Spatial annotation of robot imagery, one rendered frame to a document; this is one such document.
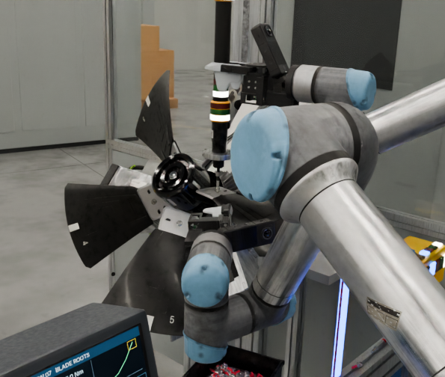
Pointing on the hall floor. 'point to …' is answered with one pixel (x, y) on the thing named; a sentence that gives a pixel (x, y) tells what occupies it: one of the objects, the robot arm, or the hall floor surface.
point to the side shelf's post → (295, 333)
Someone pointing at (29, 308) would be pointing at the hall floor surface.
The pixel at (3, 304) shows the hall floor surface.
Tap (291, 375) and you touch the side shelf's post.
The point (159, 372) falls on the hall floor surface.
